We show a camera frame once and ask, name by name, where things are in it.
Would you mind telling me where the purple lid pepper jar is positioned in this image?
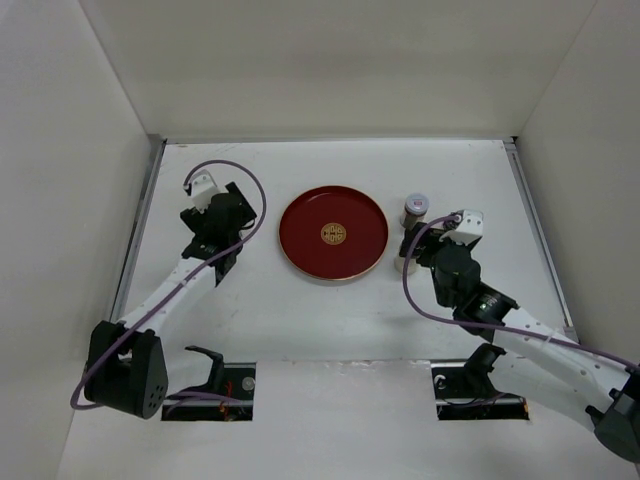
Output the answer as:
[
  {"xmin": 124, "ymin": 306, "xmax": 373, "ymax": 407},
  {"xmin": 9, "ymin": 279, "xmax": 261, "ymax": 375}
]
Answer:
[{"xmin": 400, "ymin": 193, "xmax": 430, "ymax": 230}]

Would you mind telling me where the black cap white bottle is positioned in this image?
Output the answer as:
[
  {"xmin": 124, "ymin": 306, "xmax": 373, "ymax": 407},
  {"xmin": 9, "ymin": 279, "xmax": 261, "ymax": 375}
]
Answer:
[{"xmin": 394, "ymin": 248, "xmax": 418, "ymax": 276}]

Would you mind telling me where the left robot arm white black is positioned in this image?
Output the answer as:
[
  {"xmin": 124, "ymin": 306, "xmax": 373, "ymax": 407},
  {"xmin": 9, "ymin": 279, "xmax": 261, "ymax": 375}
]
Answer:
[{"xmin": 71, "ymin": 172, "xmax": 264, "ymax": 419}]

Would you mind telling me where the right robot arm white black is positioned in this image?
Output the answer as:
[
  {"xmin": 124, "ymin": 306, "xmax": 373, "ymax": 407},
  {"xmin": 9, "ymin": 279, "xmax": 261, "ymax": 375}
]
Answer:
[{"xmin": 398, "ymin": 212, "xmax": 639, "ymax": 463}]

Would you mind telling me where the red round lacquer tray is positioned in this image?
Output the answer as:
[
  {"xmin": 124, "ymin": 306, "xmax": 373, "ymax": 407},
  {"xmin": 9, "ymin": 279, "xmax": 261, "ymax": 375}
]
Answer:
[{"xmin": 278, "ymin": 185, "xmax": 389, "ymax": 281}]

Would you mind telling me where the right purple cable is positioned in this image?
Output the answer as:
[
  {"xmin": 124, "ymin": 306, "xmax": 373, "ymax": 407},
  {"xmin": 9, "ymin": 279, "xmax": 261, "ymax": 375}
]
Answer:
[{"xmin": 400, "ymin": 213, "xmax": 640, "ymax": 374}]

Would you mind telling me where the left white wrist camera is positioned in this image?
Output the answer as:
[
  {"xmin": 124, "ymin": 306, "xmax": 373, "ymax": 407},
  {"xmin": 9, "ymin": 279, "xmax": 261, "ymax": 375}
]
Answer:
[{"xmin": 183, "ymin": 169, "xmax": 220, "ymax": 213}]

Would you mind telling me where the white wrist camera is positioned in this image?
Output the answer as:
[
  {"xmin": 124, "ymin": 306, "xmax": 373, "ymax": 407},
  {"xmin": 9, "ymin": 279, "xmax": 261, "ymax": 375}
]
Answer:
[
  {"xmin": 440, "ymin": 209, "xmax": 484, "ymax": 246},
  {"xmin": 183, "ymin": 169, "xmax": 220, "ymax": 213}
]

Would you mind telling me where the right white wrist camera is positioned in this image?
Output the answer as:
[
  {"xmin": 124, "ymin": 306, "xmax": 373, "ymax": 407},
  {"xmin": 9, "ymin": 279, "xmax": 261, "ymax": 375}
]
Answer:
[{"xmin": 440, "ymin": 209, "xmax": 484, "ymax": 246}]

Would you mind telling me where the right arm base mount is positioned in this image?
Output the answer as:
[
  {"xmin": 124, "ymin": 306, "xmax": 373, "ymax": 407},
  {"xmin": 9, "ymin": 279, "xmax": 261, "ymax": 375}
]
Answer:
[{"xmin": 430, "ymin": 344, "xmax": 530, "ymax": 421}]

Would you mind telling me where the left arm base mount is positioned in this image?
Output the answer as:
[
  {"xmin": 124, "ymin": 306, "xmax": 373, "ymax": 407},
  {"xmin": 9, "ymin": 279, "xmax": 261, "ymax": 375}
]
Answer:
[{"xmin": 161, "ymin": 346, "xmax": 257, "ymax": 422}]

